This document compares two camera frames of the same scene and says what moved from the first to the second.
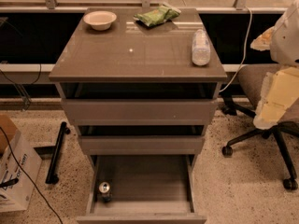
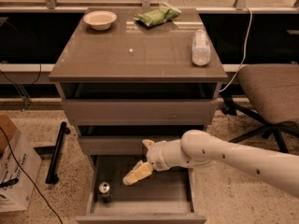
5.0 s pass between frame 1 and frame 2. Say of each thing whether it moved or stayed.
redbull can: stayed
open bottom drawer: stayed
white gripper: moved
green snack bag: stayed
